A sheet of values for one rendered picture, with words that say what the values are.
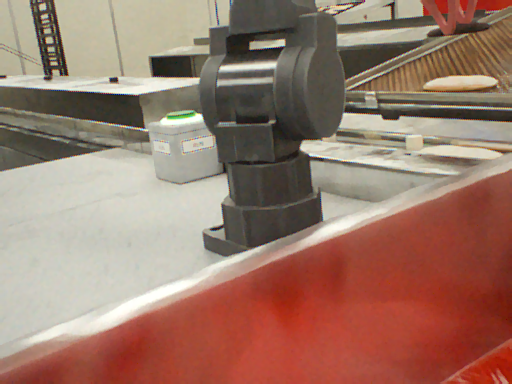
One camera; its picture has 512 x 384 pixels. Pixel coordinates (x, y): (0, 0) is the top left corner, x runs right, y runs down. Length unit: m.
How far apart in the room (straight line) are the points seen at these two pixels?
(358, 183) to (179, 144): 0.26
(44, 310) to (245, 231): 0.16
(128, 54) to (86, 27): 0.56
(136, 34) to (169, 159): 7.48
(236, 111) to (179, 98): 0.59
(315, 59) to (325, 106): 0.04
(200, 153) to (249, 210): 0.35
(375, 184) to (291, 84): 0.20
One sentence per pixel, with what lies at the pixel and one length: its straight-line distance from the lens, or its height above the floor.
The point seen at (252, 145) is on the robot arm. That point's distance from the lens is 0.55.
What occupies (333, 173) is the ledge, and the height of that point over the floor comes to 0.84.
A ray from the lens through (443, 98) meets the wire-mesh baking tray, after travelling 0.86.
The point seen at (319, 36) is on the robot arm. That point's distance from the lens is 0.55.
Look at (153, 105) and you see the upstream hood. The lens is 1.13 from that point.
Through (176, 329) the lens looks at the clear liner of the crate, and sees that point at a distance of 0.25.
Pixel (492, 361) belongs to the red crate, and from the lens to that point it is 0.40.
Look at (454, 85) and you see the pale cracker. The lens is 0.90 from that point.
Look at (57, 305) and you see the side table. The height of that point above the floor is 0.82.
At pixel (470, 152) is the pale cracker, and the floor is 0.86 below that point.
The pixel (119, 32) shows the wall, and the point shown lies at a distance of 8.27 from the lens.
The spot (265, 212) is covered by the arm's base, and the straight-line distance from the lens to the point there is 0.54.
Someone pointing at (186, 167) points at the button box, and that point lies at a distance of 0.88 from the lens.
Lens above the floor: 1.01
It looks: 15 degrees down
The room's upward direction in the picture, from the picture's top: 7 degrees counter-clockwise
